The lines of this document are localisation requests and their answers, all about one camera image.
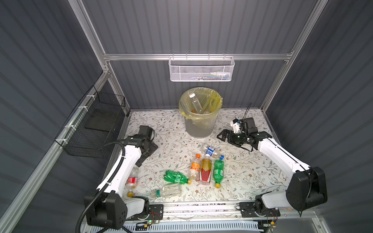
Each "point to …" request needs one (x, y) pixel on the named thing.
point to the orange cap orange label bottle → (193, 111)
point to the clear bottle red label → (132, 181)
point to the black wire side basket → (86, 133)
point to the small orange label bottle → (195, 166)
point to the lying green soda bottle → (176, 176)
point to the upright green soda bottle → (218, 174)
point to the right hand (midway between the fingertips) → (224, 138)
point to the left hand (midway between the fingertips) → (148, 153)
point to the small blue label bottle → (210, 151)
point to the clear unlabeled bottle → (195, 102)
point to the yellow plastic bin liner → (210, 100)
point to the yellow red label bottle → (206, 170)
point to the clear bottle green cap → (169, 191)
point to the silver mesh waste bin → (199, 129)
